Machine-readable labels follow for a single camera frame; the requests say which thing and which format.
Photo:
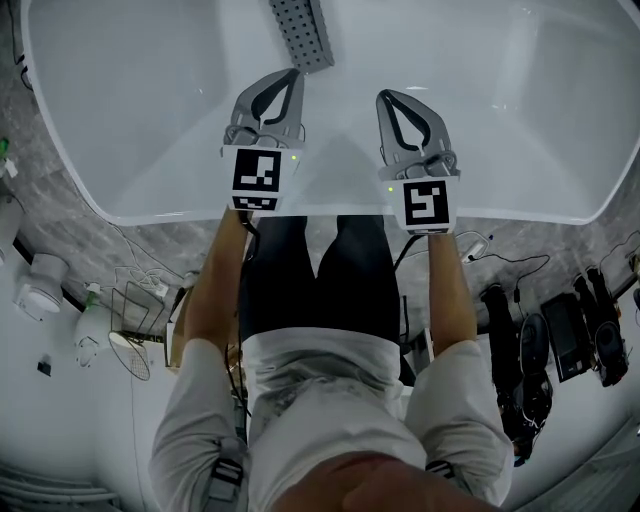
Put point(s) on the person's chin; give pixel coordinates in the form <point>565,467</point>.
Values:
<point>380,485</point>

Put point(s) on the black case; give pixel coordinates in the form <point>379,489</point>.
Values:
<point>567,340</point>

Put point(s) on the printed cardboard box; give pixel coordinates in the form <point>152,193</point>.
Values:
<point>175,345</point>

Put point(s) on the white toilet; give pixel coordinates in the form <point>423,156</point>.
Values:
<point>42,285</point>
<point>10,230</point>
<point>92,330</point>

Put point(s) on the white crumpled paper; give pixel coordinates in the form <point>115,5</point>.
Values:
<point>10,167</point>

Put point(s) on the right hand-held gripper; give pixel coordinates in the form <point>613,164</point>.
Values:
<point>425,205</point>

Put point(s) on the white power strip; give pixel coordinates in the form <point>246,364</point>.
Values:
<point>475,251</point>

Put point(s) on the racket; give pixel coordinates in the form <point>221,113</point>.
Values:
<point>132,360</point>

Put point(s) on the person's left forearm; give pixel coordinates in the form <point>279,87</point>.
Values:
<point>215,290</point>

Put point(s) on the small black device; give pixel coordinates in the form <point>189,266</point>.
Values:
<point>44,365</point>

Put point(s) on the person's white shirt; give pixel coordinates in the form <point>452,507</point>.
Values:
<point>325,390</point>

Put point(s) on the person's black trousers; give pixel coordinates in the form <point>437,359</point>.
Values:
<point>280,280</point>

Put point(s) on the white bathtub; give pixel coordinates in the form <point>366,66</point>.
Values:
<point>150,100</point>

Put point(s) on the grey perforated bath mat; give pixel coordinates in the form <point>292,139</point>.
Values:
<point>302,35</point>

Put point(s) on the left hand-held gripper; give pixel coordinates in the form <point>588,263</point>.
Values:
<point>255,175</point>

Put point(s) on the person's right forearm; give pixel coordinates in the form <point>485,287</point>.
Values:
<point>450,295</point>

